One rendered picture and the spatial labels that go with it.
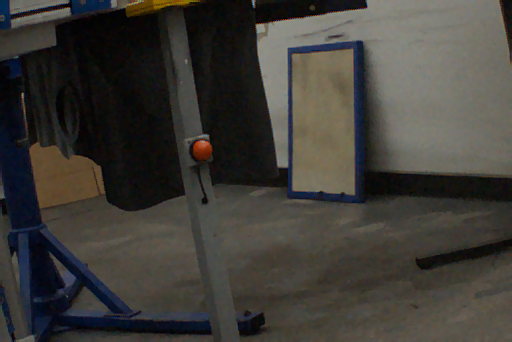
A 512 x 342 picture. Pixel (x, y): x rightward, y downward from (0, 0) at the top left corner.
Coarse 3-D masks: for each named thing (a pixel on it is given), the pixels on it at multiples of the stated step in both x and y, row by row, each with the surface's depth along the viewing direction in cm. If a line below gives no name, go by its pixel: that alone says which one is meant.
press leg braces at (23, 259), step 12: (24, 240) 355; (48, 240) 358; (12, 252) 371; (24, 252) 351; (60, 252) 356; (24, 264) 348; (72, 264) 354; (24, 276) 345; (60, 276) 398; (84, 276) 353; (96, 276) 355; (24, 288) 342; (60, 288) 400; (96, 288) 351; (108, 288) 353; (24, 300) 339; (108, 300) 349; (120, 300) 351; (24, 312) 336; (120, 312) 348; (132, 312) 348; (36, 336) 329
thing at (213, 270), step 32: (160, 0) 203; (192, 0) 206; (160, 32) 212; (192, 96) 212; (192, 128) 212; (192, 160) 211; (192, 192) 213; (192, 224) 216; (224, 256) 216; (224, 288) 216; (224, 320) 217
